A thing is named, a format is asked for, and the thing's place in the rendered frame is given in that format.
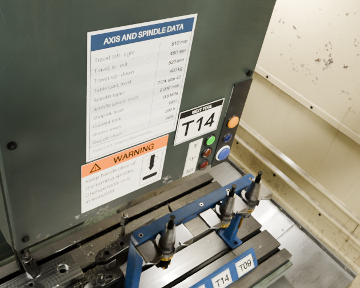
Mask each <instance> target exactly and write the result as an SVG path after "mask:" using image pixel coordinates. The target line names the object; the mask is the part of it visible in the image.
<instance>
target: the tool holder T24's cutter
mask: <svg viewBox="0 0 360 288"><path fill-rule="evenodd" d="M170 264H171V260H169V261H162V260H160V262H159V263H157V264H156V267H157V268H159V267H161V268H162V270H165V269H167V268H168V265H170Z"/></svg>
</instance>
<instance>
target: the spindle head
mask: <svg viewBox="0 0 360 288"><path fill-rule="evenodd" d="M276 1H277V0H0V230H1V232H2V234H3V236H4V237H5V239H6V241H7V243H8V244H9V245H10V246H11V248H12V250H13V252H15V251H19V250H21V249H24V248H26V247H28V246H30V245H32V244H35V243H37V242H39V241H41V240H43V239H46V238H48V237H50V236H52V235H54V234H57V233H59V232H62V231H64V230H66V229H68V228H70V227H73V226H75V225H77V224H79V223H81V222H84V221H86V220H88V219H90V218H92V217H95V216H97V215H100V214H102V213H104V212H106V211H108V210H111V209H113V208H115V207H117V206H119V205H122V204H124V203H126V202H128V201H130V200H133V199H135V198H138V197H140V196H142V195H144V194H146V193H149V192H151V191H153V190H155V189H157V188H160V187H162V186H164V185H166V184H168V183H171V182H173V181H176V180H178V179H180V178H182V175H183V171H184V167H185V162H186V158H187V153H188V149H189V145H190V143H192V142H194V141H197V140H199V139H202V138H203V141H202V145H201V149H200V152H199V156H198V160H197V165H196V168H195V171H198V165H199V164H200V162H201V161H203V160H204V159H203V158H202V157H201V154H202V152H203V150H204V149H205V148H207V147H212V148H213V151H212V153H211V155H210V156H209V157H207V158H205V159H208V160H209V165H211V164H212V161H213V158H214V154H215V150H216V147H217V143H218V140H219V136H220V133H221V130H222V126H223V122H224V119H225V115H226V111H227V107H228V105H229V101H230V97H231V94H232V90H233V87H234V84H236V83H240V82H243V81H246V80H249V79H252V77H253V74H254V70H255V67H256V65H257V61H258V58H259V55H260V52H261V48H262V45H263V42H264V39H265V36H266V33H267V29H268V26H269V23H270V20H271V16H272V14H273V11H274V7H275V4H276ZM192 14H197V19H196V23H195V29H194V34H193V40H192V44H191V49H190V55H189V61H188V65H187V70H186V76H185V82H184V86H183V92H182V97H181V103H180V107H179V112H178V117H179V113H180V112H182V111H185V110H188V109H192V108H194V107H197V106H200V105H204V104H206V103H209V102H212V101H216V100H218V99H221V98H225V99H224V102H223V106H222V110H221V114H220V116H219V121H218V124H217V128H216V130H213V131H210V132H208V133H206V134H203V135H200V136H198V137H195V138H193V139H190V140H188V141H185V142H182V143H179V144H177V145H175V146H173V144H174V138H175V132H176V129H177V124H176V128H175V130H174V131H172V132H169V133H166V134H164V135H160V136H158V137H155V138H152V139H150V140H147V141H144V142H141V143H139V144H136V145H133V146H130V147H127V148H125V149H122V150H120V151H116V152H114V153H111V154H108V155H106V156H103V157H100V158H97V159H95V160H92V161H89V162H86V122H87V33H89V32H93V31H99V30H106V29H112V28H116V27H122V26H128V25H135V24H139V23H145V22H151V21H158V20H162V19H168V18H175V17H181V16H185V15H192ZM177 123H178V118H177ZM210 134H215V135H216V140H215V141H214V143H213V144H212V145H210V146H205V144H204V142H205V139H206V138H207V137H208V136H209V135H210ZM165 135H169V136H168V140H167V146H166V152H165V158H164V163H163V169H162V175H161V179H160V180H158V181H155V182H153V183H151V184H149V185H146V186H144V187H142V188H140V189H137V190H134V191H132V192H130V193H128V194H125V195H123V196H121V197H119V198H116V199H114V200H112V201H110V202H107V203H104V204H102V205H100V206H98V207H95V208H93V209H91V210H89V211H86V212H84V213H82V170H81V166H83V165H86V164H88V163H91V162H94V161H97V160H99V159H102V158H105V157H108V156H110V155H113V154H116V153H118V152H121V151H124V150H127V149H130V148H132V147H135V146H138V145H141V144H143V143H146V142H148V141H152V140H154V139H157V138H160V137H162V136H165ZM209 165H208V166H209Z"/></svg>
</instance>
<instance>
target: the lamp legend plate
mask: <svg viewBox="0 0 360 288"><path fill-rule="evenodd" d="M202 141H203V138H202V139H199V140H197V141H194V142H192V143H190V145H189V149H188V153H187V158H186V162H185V167H184V171H183V175H182V177H185V176H187V175H189V174H191V173H194V172H195V168H196V165H197V160H198V156H199V152H200V149H201V145H202Z"/></svg>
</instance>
